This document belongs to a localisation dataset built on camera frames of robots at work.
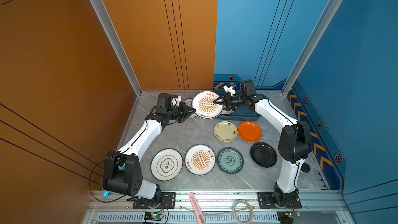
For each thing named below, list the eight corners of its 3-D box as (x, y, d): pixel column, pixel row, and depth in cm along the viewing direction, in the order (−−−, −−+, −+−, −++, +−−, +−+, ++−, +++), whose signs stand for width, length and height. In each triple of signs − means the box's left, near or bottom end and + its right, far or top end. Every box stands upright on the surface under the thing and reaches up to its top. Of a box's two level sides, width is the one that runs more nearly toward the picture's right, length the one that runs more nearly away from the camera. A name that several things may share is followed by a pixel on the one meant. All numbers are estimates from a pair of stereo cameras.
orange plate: (239, 141, 95) (240, 140, 93) (236, 123, 103) (237, 121, 102) (262, 141, 95) (263, 140, 93) (257, 123, 103) (258, 121, 102)
